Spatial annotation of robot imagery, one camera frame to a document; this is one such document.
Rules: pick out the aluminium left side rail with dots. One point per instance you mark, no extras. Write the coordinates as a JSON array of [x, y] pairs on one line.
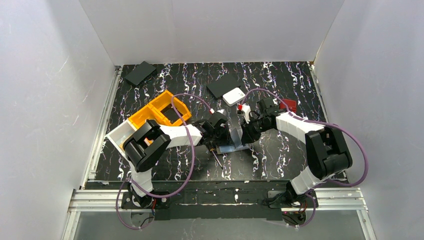
[[90, 170]]

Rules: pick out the yellow black screwdriver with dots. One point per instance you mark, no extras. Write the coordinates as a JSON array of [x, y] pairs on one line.
[[216, 159]]

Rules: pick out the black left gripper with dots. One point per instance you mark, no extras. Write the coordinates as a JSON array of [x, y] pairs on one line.
[[227, 136]]

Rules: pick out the aluminium rail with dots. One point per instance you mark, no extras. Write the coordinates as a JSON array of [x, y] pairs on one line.
[[322, 198], [90, 170]]

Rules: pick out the black card in bin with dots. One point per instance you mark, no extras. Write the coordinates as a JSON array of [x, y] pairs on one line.
[[171, 115]]

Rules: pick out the black flat box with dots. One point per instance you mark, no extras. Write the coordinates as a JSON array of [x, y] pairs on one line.
[[223, 85]]

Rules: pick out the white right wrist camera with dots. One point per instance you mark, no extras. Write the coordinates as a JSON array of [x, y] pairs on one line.
[[244, 111]]

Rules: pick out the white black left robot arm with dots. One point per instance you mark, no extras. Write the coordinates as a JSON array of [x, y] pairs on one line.
[[145, 146]]

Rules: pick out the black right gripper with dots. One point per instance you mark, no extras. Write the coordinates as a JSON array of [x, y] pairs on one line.
[[249, 133]]

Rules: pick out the black flat pad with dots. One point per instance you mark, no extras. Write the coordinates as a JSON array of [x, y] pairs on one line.
[[140, 73]]

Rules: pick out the red leather card holder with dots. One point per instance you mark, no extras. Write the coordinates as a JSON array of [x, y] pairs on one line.
[[291, 104]]

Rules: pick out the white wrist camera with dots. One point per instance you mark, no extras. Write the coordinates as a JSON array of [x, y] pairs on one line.
[[222, 111], [244, 111]]

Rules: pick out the white plastic bin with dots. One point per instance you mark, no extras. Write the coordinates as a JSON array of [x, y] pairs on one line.
[[120, 134]]

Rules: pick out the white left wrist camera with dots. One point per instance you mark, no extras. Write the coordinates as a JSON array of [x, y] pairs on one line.
[[222, 111]]

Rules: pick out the aluminium front rail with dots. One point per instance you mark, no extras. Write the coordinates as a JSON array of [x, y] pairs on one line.
[[322, 198]]

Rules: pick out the white rectangular box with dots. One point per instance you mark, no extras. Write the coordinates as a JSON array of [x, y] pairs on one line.
[[233, 97]]

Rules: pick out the yellow plastic bin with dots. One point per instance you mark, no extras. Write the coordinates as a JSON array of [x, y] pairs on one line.
[[153, 111]]

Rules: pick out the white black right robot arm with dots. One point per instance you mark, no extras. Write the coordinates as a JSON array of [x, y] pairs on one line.
[[326, 150]]

